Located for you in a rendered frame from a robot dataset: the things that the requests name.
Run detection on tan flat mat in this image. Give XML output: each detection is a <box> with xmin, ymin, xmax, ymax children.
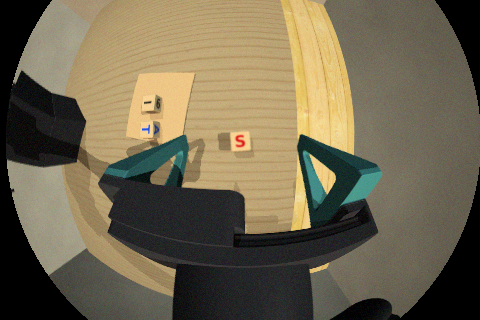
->
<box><xmin>126</xmin><ymin>73</ymin><xmax>195</xmax><ymax>144</ymax></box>

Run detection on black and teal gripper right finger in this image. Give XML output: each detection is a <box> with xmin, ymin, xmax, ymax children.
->
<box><xmin>297</xmin><ymin>134</ymin><xmax>382</xmax><ymax>228</ymax></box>

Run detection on cream letter block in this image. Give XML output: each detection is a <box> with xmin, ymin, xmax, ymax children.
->
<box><xmin>140</xmin><ymin>121</ymin><xmax>160</xmax><ymax>138</ymax></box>
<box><xmin>230</xmin><ymin>131</ymin><xmax>251</xmax><ymax>151</ymax></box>
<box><xmin>141</xmin><ymin>94</ymin><xmax>162</xmax><ymax>114</ymax></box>

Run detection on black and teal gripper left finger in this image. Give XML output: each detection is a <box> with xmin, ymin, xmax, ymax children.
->
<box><xmin>104</xmin><ymin>135</ymin><xmax>189</xmax><ymax>187</ymax></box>

